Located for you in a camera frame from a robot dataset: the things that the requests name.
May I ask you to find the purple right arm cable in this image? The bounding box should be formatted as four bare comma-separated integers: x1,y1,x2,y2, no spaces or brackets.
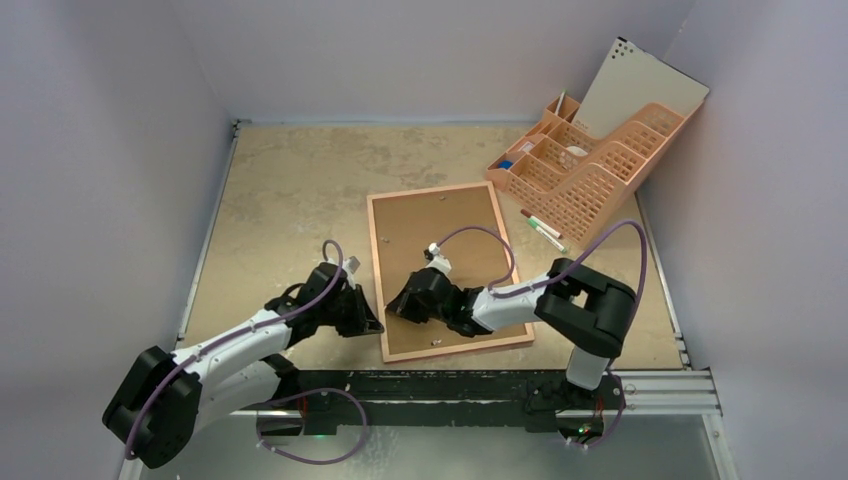
427,219,647,450

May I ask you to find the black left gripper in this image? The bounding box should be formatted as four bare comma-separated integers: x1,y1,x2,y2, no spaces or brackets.
319,283,382,337

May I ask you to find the pink picture frame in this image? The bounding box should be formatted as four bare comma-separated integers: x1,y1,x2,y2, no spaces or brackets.
367,182,535,363

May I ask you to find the orange plastic desk organizer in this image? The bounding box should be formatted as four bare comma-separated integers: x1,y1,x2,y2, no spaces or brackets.
484,96,688,248

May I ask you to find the green white pen upright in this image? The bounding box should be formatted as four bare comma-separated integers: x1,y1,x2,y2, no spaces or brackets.
555,90,567,117

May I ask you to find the grey perforated board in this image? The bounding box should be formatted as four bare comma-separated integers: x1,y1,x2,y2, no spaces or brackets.
572,37,709,139

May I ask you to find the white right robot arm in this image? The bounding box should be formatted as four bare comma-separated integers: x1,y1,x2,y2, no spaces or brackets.
386,258,645,407

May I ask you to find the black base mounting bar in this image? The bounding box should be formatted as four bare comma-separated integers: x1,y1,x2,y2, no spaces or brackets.
256,370,626,442

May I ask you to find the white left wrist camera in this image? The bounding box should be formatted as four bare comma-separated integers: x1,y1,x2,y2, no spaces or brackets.
342,256,361,289

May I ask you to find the brown cardboard backing board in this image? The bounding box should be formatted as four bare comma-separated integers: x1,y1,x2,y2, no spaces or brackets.
367,182,535,363

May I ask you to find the green marker pen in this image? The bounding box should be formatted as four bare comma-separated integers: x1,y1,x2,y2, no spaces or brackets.
527,219,568,254

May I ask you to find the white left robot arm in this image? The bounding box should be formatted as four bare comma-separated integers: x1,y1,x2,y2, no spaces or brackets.
102,262,384,468

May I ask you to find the aluminium rail frame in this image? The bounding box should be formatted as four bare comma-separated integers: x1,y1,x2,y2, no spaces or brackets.
119,119,740,480

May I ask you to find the white tape roll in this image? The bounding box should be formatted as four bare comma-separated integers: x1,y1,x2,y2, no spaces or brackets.
565,145,588,157

